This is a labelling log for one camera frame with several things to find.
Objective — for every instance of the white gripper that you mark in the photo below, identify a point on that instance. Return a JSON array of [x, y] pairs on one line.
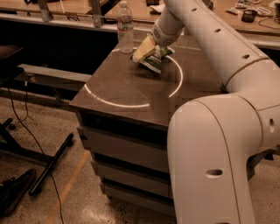
[[160, 36]]

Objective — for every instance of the green jalapeno chip bag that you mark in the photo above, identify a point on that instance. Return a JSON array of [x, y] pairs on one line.
[[153, 61]]

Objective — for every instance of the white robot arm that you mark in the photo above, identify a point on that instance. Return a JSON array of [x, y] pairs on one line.
[[210, 139]]

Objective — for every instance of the clear plastic water bottle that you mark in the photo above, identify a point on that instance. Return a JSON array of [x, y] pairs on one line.
[[125, 27]]

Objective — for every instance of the white paper sheets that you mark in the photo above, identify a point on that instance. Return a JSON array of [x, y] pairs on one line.
[[157, 9]]

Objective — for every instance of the grey drawer cabinet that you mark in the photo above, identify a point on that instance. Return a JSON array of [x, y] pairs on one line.
[[124, 112]]

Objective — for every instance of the black round cup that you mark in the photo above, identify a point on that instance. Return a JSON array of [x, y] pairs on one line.
[[248, 16]]

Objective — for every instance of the dark chair seat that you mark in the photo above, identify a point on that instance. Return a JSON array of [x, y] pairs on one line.
[[9, 60]]

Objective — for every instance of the black shoe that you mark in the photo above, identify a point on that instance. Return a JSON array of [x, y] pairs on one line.
[[12, 190]]

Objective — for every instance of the grey metal bracket middle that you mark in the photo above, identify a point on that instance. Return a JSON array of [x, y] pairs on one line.
[[96, 13]]

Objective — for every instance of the grey metal bracket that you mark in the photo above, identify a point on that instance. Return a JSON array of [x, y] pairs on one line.
[[96, 13], [46, 15]]

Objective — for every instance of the grey metal bracket left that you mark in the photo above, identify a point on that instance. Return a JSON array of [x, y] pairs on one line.
[[46, 15]]

